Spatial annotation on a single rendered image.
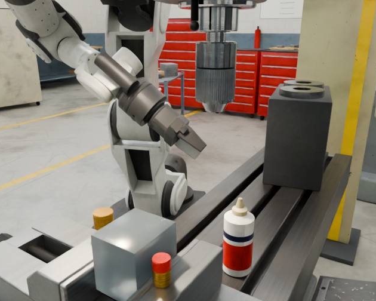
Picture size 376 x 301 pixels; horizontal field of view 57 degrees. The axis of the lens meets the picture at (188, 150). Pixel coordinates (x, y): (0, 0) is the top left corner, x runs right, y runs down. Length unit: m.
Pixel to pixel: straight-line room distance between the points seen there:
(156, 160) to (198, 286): 0.81
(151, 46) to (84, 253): 0.75
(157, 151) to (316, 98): 0.54
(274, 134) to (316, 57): 1.43
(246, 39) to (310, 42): 7.97
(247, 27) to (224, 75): 9.69
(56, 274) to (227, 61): 0.27
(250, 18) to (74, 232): 9.71
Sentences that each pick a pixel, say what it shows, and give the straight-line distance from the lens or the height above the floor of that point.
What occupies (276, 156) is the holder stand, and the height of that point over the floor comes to 1.03.
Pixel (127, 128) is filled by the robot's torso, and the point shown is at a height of 1.00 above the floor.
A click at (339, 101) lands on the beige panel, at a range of 2.14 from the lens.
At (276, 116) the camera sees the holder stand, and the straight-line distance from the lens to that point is 0.73.
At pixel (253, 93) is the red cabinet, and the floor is 0.39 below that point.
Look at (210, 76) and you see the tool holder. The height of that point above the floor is 1.23.
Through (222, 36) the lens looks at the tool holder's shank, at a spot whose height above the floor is 1.27.
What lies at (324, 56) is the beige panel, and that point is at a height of 1.14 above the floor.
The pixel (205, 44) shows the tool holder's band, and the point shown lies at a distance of 0.40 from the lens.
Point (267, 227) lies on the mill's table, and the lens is 0.62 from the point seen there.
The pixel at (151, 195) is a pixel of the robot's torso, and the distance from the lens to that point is 1.23.
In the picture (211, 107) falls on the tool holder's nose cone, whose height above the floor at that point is 1.20.
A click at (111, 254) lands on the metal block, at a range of 0.32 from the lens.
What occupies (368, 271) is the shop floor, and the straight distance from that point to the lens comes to 2.31.
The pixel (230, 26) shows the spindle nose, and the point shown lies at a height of 1.28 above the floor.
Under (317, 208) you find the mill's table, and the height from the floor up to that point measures 0.97.
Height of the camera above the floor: 1.28
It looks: 19 degrees down
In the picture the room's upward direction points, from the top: straight up
